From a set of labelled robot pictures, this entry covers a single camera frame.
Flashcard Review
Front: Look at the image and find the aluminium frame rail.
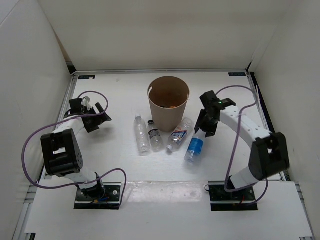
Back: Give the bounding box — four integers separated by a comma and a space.
65, 61, 252, 76

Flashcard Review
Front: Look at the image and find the white-blue label plastic bottle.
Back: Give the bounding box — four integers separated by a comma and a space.
166, 117, 194, 153

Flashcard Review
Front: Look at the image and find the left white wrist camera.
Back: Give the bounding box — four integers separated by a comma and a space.
81, 96, 91, 109

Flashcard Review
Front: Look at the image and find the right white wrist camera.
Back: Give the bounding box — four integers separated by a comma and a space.
221, 98, 236, 108

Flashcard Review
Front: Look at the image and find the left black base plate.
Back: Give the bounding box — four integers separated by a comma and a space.
73, 182, 122, 210

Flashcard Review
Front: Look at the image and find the blue-label blue-cap plastic bottle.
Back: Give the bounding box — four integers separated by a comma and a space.
184, 130, 206, 164

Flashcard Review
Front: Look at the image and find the brown paper bin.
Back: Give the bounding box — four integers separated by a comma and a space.
147, 76, 190, 132

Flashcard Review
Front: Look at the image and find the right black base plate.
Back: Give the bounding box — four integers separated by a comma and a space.
204, 181, 258, 212

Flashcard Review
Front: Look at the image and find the black-label plastic bottle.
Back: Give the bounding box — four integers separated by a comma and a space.
147, 120, 164, 152

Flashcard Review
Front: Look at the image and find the clear white-cap plastic bottle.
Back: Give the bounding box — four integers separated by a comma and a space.
134, 114, 151, 155

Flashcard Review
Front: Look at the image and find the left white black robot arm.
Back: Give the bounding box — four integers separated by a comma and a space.
40, 96, 112, 200

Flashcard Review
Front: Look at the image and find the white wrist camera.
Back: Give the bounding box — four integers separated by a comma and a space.
221, 98, 236, 108
81, 96, 91, 109

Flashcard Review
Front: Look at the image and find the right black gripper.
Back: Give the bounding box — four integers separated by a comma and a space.
194, 109, 219, 138

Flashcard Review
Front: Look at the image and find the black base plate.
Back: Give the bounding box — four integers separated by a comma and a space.
204, 181, 258, 212
73, 182, 122, 210

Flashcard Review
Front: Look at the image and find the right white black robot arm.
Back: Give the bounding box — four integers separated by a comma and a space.
195, 90, 290, 200

